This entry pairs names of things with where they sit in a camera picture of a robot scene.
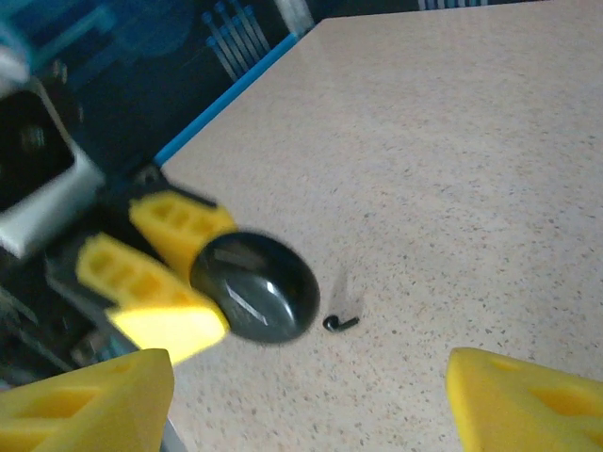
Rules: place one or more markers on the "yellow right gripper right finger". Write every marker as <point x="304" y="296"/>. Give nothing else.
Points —
<point x="532" y="409"/>

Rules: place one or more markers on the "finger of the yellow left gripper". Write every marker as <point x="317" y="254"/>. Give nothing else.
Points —
<point x="184" y="226"/>
<point x="155" y="311"/>

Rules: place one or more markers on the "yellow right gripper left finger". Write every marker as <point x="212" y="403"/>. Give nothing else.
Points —
<point x="85" y="409"/>

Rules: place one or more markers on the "black earbud charging case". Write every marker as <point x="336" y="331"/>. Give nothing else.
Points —
<point x="264" y="292"/>

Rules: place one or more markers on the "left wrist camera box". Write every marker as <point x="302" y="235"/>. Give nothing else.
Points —
<point x="28" y="141"/>

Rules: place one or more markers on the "aluminium frame post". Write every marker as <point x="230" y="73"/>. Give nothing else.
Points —
<point x="294" y="14"/>

